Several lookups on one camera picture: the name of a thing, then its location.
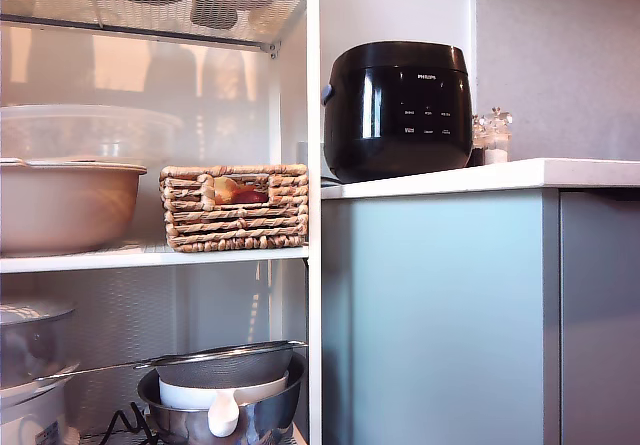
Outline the clear plastic microwave lid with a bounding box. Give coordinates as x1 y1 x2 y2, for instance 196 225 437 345
0 103 185 166

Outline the white metal shelf unit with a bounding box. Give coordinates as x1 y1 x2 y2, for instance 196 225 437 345
0 0 322 445

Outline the red fruit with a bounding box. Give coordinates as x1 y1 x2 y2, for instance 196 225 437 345
232 189 270 205

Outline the woven wicker basket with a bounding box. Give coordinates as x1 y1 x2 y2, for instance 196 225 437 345
159 163 309 254

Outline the pale yellow fruit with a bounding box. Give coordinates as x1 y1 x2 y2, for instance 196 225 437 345
213 175 247 204

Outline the black rice cooker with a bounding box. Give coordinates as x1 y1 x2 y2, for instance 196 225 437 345
321 40 475 185

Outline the glass pepper grinder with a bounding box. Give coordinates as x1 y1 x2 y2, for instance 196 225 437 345
471 113 489 167

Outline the glass salt grinder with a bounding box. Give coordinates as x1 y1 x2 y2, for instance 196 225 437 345
483 106 514 165

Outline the metal mesh strainer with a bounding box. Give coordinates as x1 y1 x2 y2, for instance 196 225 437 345
34 339 309 390

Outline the beige plastic bowl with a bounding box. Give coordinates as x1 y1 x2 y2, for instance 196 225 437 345
0 157 149 257

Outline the stainless steel mixing bowl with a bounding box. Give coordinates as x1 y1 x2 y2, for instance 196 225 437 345
137 352 307 445

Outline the white bowl with handle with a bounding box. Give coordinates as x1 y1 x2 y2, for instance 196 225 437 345
158 368 290 439

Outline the black appliance cable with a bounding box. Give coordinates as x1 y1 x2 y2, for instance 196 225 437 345
79 401 161 445

